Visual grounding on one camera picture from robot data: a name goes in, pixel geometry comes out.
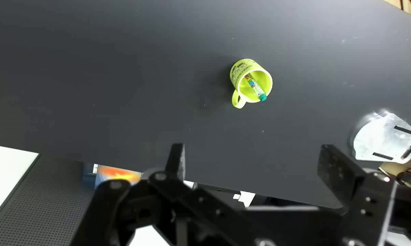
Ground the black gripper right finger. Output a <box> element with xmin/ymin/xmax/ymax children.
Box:
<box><xmin>316</xmin><ymin>143</ymin><xmax>411</xmax><ymax>246</ymax></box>

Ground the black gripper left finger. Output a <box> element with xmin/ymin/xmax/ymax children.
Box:
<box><xmin>69</xmin><ymin>142</ymin><xmax>278</xmax><ymax>246</ymax></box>

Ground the yellow-green mug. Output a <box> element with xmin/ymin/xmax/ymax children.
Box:
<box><xmin>227</xmin><ymin>57</ymin><xmax>274</xmax><ymax>109</ymax></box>

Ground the blue and orange box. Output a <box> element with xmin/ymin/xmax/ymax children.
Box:
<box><xmin>80</xmin><ymin>161</ymin><xmax>143</xmax><ymax>190</ymax></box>

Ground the white sheet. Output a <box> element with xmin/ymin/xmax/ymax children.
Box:
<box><xmin>0</xmin><ymin>140</ymin><xmax>39</xmax><ymax>224</ymax></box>

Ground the black panel with white frame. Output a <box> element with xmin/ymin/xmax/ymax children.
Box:
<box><xmin>0</xmin><ymin>151</ymin><xmax>99</xmax><ymax>246</ymax></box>

